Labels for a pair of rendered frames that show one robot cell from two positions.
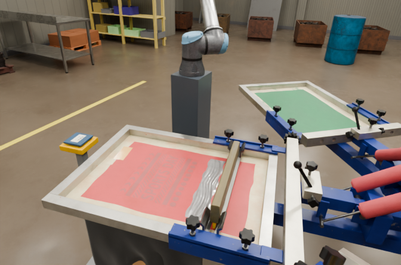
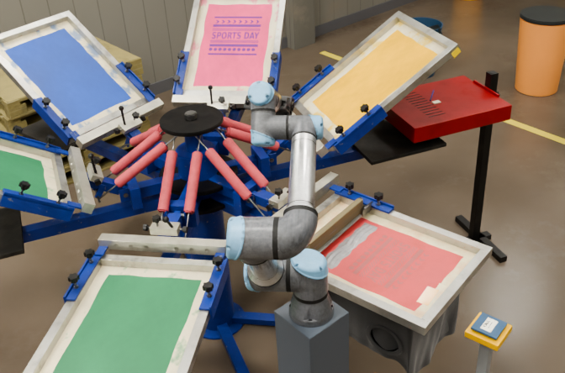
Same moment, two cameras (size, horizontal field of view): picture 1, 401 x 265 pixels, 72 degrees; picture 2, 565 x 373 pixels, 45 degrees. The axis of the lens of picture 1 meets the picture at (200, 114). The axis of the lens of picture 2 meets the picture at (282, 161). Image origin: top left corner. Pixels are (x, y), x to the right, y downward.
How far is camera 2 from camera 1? 3.43 m
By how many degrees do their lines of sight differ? 118
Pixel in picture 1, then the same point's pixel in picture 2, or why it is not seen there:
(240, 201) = not seen: hidden behind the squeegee
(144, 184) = (406, 256)
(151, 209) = (402, 236)
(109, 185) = (439, 261)
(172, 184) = (381, 251)
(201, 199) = (361, 233)
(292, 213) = not seen: hidden behind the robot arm
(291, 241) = (324, 181)
